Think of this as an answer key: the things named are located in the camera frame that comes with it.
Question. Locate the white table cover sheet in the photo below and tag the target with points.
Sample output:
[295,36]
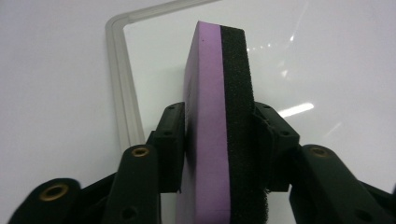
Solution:
[46,77]

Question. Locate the whiteboard with clear frame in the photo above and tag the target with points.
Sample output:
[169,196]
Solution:
[311,62]

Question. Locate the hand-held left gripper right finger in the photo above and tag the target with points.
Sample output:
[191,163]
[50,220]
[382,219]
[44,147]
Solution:
[280,140]

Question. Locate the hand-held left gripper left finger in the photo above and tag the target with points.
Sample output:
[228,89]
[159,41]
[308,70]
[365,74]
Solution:
[169,146]

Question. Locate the purple and black eraser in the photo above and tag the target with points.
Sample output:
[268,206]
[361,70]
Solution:
[208,124]

